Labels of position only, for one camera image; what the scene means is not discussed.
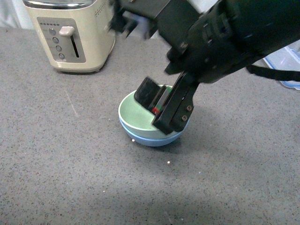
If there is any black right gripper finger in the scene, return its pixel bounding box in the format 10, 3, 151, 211
152, 73, 199, 135
134, 77, 160, 110

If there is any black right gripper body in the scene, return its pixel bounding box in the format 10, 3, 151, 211
164, 0, 268, 85

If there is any green bowl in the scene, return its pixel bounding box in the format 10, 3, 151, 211
118, 90, 179, 139

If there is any blue bowl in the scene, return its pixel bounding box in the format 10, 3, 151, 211
120, 120, 186, 147

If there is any blue-rimmed container lid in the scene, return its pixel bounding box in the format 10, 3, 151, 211
262, 45, 300, 91

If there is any cream two-slot toaster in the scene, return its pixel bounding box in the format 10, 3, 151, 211
23, 0, 115, 73

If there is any white curtain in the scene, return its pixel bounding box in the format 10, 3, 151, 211
0, 0, 160, 39

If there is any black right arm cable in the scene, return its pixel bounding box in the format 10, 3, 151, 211
246, 64, 300, 83

